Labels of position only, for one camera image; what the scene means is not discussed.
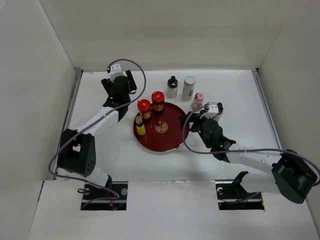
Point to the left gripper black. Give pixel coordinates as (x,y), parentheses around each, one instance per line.
(108,85)

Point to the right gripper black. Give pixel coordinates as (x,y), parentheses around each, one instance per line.
(194,117)

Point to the black cap brown spice bottle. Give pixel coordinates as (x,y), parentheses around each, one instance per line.
(218,116)

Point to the red lid chili sauce jar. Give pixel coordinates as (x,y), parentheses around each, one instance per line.
(145,110)

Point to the small yellow label oil bottle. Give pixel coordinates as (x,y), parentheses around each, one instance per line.
(140,127)

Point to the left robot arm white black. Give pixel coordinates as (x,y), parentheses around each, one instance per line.
(80,157)

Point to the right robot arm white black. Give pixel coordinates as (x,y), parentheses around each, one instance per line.
(290,173)

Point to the pink cap small bottle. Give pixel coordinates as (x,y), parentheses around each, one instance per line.
(198,100)

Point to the tall silver lid spice jar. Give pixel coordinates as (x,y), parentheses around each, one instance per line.
(188,87)

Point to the black cap white powder bottle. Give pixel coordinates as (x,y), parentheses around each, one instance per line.
(172,87)

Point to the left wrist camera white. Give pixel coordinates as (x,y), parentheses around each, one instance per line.
(114,71)

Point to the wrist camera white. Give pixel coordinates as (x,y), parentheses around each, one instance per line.
(211,109)
(114,71)

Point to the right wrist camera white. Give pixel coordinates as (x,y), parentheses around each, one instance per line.
(211,109)

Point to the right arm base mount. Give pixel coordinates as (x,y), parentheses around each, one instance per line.
(231,196)

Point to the aluminium table edge rail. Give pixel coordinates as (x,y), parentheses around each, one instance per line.
(265,105)

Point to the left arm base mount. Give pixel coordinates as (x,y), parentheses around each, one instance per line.
(96,199)

